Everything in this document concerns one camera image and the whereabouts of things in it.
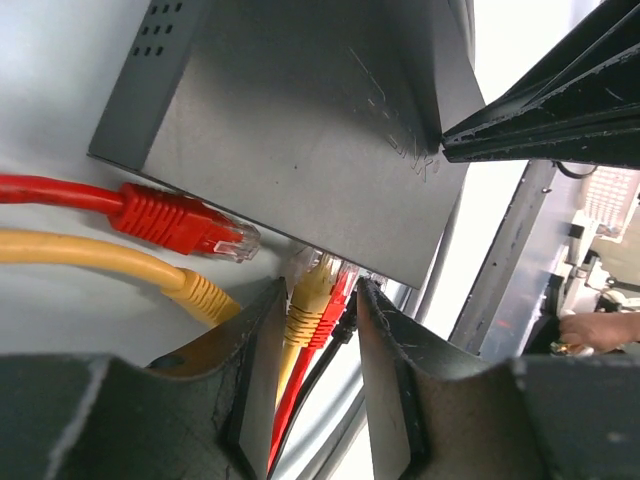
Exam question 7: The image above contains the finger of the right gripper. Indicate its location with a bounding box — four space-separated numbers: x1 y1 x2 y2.
442 1 639 165

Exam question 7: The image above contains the right aluminium corner post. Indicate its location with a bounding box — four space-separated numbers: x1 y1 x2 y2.
449 161 555 355

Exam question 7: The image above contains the white perforated basket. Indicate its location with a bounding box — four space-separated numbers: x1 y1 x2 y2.
581 166 639 243

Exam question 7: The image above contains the orange ethernet cable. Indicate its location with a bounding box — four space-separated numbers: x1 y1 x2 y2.
274 252 346 409

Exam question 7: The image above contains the grey coiled ethernet cable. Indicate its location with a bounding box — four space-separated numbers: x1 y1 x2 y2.
277 199 466 480

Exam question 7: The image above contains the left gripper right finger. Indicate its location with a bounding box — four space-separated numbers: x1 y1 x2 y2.
356 280 520 479

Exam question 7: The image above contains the red ethernet cable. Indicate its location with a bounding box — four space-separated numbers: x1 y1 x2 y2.
267 259 361 476
0 172 262 264

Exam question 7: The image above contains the distant person hand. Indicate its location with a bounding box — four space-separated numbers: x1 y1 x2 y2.
559 312 639 353

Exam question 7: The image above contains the black network switch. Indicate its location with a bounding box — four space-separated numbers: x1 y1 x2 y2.
88 1 484 287

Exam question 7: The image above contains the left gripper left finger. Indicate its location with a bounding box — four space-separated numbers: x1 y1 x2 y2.
147 279 287 479

